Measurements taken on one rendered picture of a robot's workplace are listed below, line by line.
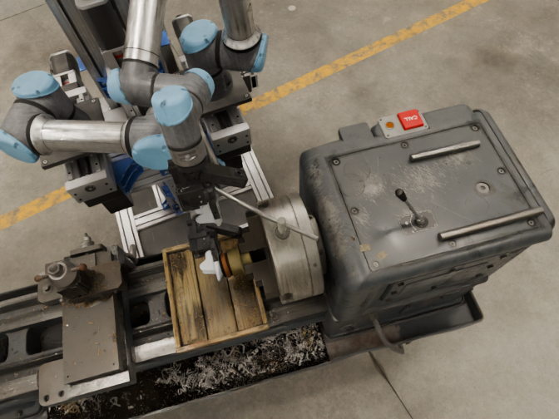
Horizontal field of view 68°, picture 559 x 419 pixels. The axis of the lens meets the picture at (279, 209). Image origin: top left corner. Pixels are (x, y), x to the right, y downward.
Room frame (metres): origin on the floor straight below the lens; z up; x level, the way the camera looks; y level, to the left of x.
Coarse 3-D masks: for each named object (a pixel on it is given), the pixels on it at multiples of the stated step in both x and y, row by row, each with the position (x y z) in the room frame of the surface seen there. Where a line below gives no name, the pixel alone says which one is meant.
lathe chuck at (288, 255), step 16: (272, 208) 0.52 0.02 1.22; (288, 208) 0.51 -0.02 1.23; (272, 224) 0.46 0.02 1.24; (272, 240) 0.42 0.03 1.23; (288, 240) 0.41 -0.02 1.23; (272, 256) 0.38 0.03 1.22; (288, 256) 0.38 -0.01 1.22; (304, 256) 0.37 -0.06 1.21; (288, 272) 0.34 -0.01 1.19; (304, 272) 0.34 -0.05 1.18; (288, 288) 0.31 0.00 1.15; (304, 288) 0.31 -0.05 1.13
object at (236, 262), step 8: (224, 256) 0.43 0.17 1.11; (232, 256) 0.43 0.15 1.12; (240, 256) 0.43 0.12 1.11; (248, 256) 0.43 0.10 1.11; (224, 264) 0.41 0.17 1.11; (232, 264) 0.40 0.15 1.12; (240, 264) 0.40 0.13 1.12; (224, 272) 0.39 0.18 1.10; (232, 272) 0.38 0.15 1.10; (240, 272) 0.39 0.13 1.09
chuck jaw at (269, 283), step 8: (248, 264) 0.40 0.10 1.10; (256, 264) 0.40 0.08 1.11; (264, 264) 0.40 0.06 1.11; (248, 272) 0.38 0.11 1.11; (256, 272) 0.38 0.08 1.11; (264, 272) 0.37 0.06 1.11; (272, 272) 0.37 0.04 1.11; (256, 280) 0.35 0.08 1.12; (264, 280) 0.35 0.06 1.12; (272, 280) 0.34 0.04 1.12; (272, 288) 0.32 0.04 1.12; (272, 296) 0.30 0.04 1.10; (288, 296) 0.30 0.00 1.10
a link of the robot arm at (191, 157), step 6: (204, 144) 0.53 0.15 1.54; (186, 150) 0.49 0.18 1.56; (192, 150) 0.50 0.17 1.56; (198, 150) 0.50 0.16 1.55; (204, 150) 0.51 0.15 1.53; (174, 156) 0.50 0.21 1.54; (180, 156) 0.49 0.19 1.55; (186, 156) 0.49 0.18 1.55; (192, 156) 0.49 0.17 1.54; (198, 156) 0.49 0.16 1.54; (204, 156) 0.50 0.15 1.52; (174, 162) 0.50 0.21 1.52; (180, 162) 0.49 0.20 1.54; (186, 162) 0.48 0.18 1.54; (192, 162) 0.48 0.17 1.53; (198, 162) 0.49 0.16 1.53
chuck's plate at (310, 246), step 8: (296, 200) 0.54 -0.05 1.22; (296, 208) 0.51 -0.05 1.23; (304, 208) 0.51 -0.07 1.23; (296, 216) 0.48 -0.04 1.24; (304, 216) 0.48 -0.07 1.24; (304, 224) 0.45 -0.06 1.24; (312, 232) 0.43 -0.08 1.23; (304, 240) 0.41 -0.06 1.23; (312, 240) 0.41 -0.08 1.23; (304, 248) 0.39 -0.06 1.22; (312, 248) 0.39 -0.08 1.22; (312, 256) 0.37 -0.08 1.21; (312, 264) 0.35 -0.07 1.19; (320, 264) 0.35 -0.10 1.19; (312, 272) 0.34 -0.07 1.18; (320, 272) 0.34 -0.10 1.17; (312, 280) 0.32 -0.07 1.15; (320, 280) 0.32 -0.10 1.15; (320, 288) 0.31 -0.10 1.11
